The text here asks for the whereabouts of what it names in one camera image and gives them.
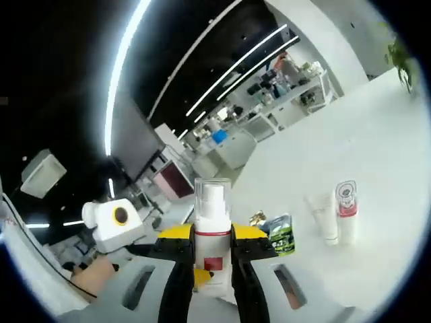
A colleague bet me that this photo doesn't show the gold sachet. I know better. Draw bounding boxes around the gold sachet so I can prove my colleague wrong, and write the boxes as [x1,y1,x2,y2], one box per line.
[248,210,267,227]

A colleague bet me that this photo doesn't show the red collar skincare bottle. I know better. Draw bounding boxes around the red collar skincare bottle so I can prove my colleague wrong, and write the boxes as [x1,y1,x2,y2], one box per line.
[334,180,360,246]

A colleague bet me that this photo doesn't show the big dark wall display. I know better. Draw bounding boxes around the big dark wall display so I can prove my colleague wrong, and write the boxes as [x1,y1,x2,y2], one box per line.
[110,90,166,182]

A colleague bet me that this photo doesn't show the large desk monitor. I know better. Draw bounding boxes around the large desk monitor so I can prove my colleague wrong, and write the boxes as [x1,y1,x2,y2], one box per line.
[153,159,196,199]

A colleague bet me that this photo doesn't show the white ceiling unit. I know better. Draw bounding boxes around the white ceiling unit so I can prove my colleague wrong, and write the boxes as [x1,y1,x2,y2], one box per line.
[20,149,67,199]

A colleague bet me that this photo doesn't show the long ceiling light strip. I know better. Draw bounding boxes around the long ceiling light strip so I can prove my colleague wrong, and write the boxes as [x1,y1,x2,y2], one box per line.
[185,24,289,117]
[217,35,300,101]
[103,0,152,157]

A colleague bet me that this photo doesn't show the potted green plant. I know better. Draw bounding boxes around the potted green plant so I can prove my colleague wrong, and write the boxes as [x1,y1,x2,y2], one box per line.
[383,22,422,95]

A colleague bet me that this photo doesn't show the white office cabinet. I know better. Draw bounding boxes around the white office cabinet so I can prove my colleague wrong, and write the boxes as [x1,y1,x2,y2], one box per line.
[191,131,259,176]

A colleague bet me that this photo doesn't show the green black silver sachet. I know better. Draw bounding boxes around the green black silver sachet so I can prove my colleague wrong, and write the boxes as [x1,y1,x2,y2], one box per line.
[267,213,297,257]

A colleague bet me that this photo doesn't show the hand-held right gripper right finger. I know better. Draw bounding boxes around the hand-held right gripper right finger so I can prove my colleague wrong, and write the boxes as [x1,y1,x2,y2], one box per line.
[231,223,360,323]

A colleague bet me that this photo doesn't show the person's left hand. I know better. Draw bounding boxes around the person's left hand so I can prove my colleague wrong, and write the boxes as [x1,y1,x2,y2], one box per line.
[71,257,117,299]

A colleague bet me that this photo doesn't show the white skincare tube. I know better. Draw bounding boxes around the white skincare tube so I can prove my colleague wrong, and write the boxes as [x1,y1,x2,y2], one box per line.
[304,193,339,246]

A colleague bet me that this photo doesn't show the red label skincare bottle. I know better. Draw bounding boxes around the red label skincare bottle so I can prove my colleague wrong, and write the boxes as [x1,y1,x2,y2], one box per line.
[192,177,237,306]

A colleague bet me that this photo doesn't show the blue storage box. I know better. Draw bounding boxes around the blue storage box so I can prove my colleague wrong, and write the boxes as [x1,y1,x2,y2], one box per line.
[211,129,230,145]

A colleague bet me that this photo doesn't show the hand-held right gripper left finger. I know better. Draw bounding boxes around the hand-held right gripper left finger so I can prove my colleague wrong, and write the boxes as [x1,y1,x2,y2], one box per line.
[55,223,197,323]

